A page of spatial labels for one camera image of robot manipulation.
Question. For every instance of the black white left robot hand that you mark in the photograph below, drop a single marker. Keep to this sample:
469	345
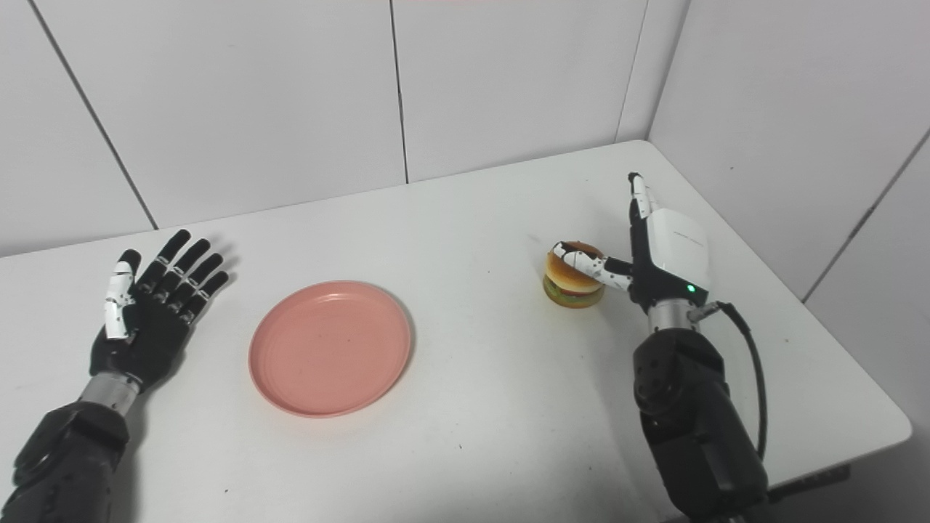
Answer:
149	338

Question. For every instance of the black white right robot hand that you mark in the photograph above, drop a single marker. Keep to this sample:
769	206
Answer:
672	254

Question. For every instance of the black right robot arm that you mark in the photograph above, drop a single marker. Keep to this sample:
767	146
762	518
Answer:
690	421

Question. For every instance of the toy hamburger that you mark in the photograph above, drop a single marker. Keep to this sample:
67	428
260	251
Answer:
570	287

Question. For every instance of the pink round plate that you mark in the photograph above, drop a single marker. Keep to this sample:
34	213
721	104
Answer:
330	349

